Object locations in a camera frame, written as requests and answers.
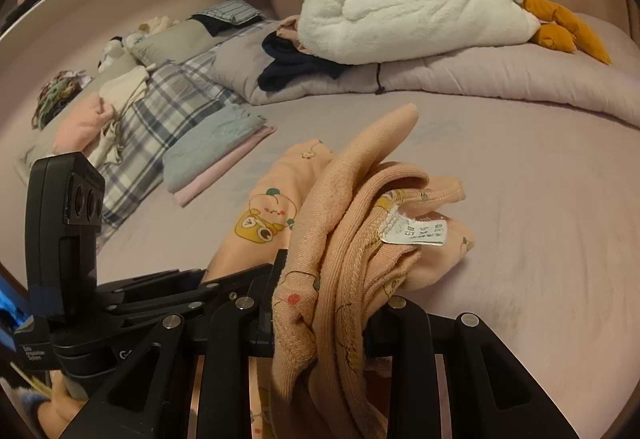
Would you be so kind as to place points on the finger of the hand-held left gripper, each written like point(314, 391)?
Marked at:
point(192, 305)
point(190, 279)

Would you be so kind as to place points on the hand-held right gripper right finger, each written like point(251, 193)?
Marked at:
point(400, 329)

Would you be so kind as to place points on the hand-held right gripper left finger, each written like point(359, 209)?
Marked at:
point(250, 324)

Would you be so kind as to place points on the peach printed garment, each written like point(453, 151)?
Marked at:
point(350, 199)

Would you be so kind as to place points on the person's left forearm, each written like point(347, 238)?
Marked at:
point(30, 404)

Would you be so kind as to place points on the person's left hand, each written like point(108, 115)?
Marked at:
point(57, 406)

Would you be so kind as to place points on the folded pink cloth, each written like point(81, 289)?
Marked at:
point(220, 181)

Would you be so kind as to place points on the pink sweater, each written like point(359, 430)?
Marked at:
point(80, 124)

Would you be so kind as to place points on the multicoloured knitted item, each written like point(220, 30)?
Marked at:
point(55, 94)

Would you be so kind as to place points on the folded grey-blue cloth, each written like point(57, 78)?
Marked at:
point(210, 144)

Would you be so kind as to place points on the plaid blanket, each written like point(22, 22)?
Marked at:
point(155, 119)

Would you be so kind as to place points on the black and white item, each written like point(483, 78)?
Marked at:
point(112, 54)

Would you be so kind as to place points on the grey pillow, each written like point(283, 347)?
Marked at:
point(175, 41)

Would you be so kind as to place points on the cream soft toy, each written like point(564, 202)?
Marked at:
point(155, 24)

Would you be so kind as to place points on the navy garment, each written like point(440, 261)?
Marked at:
point(290, 69)

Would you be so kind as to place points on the dark cloth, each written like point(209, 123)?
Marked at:
point(210, 25)

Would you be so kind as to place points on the grey quilt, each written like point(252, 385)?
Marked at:
point(475, 74)

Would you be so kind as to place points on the blue striped cloth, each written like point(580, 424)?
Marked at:
point(230, 11)

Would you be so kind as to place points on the white plush duck toy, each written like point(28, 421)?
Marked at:
point(400, 19)

